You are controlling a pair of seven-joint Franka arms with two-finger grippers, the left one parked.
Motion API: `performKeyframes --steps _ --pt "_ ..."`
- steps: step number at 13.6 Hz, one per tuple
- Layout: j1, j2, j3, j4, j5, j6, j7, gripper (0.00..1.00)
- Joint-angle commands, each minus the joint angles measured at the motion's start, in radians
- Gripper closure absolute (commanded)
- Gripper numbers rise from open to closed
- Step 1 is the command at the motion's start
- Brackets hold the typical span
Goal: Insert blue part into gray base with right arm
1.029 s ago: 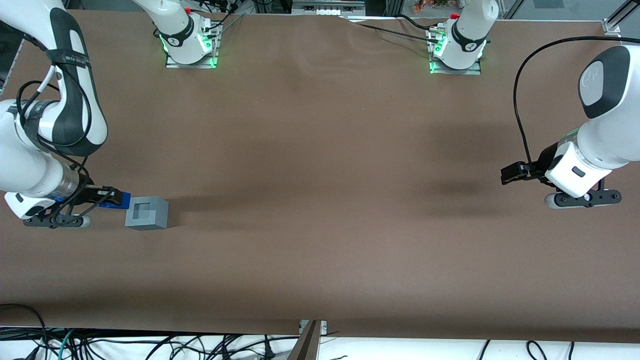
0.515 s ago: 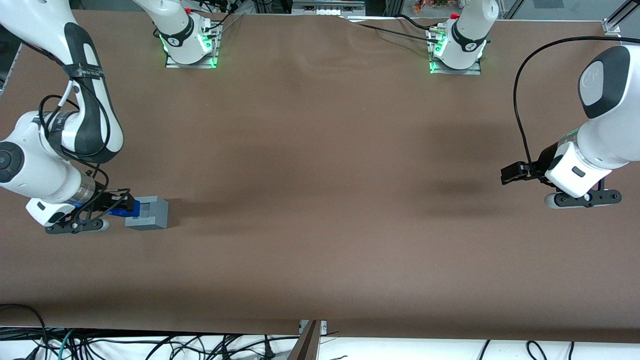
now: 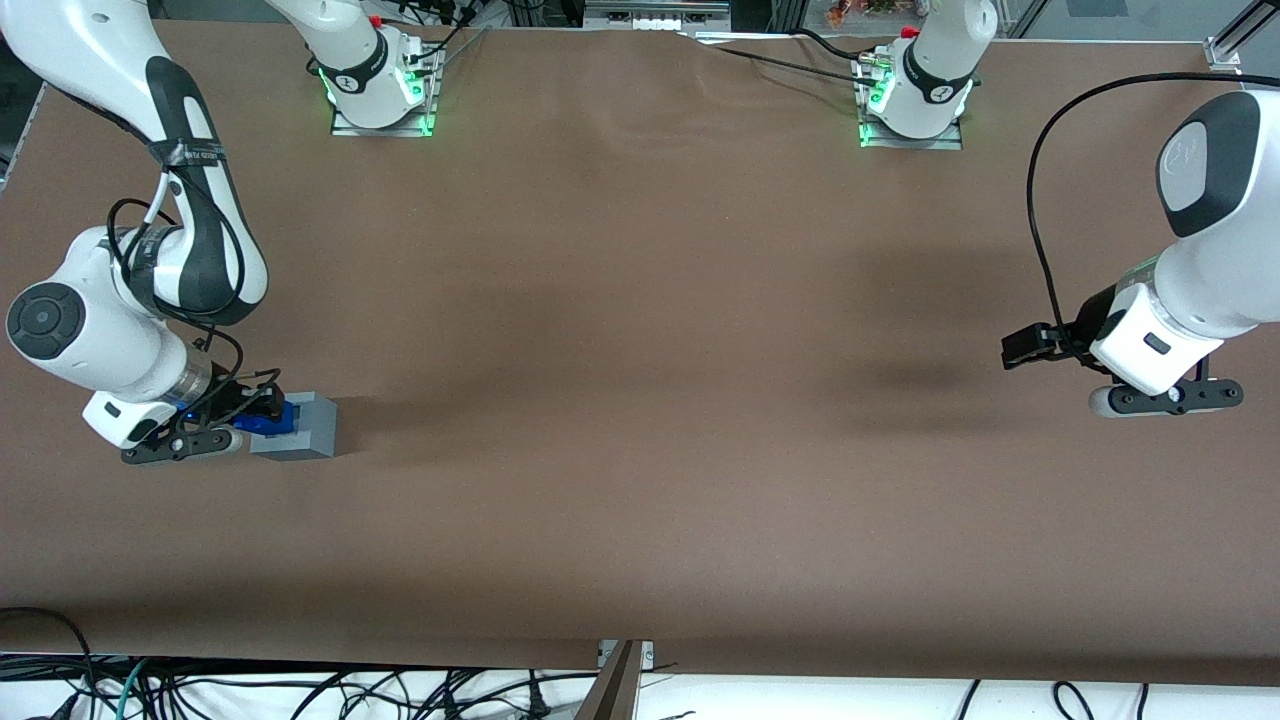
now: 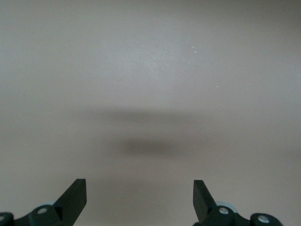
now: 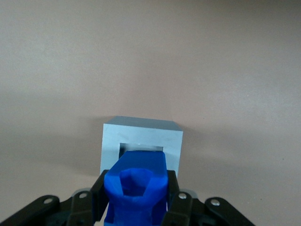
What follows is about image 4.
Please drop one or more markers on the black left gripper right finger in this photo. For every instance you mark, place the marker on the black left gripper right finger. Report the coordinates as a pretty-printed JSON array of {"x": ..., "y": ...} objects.
[{"x": 204, "y": 207}]

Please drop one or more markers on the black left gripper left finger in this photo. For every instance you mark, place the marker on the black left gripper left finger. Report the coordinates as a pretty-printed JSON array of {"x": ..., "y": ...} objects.
[{"x": 70, "y": 204}]

